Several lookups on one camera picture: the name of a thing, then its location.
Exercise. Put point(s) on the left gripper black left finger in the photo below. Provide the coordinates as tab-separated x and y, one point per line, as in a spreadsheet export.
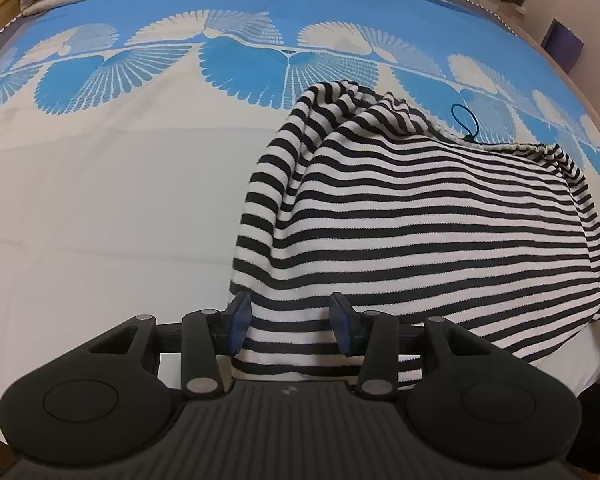
207	334

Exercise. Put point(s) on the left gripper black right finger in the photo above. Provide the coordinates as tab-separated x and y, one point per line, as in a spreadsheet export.
372	334

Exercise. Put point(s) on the blue white patterned bedspread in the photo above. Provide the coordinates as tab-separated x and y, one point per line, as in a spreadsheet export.
129	130

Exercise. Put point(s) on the black white striped sweater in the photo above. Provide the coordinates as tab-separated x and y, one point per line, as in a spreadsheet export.
362	193

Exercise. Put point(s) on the purple box by wall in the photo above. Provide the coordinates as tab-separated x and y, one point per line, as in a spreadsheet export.
563	46

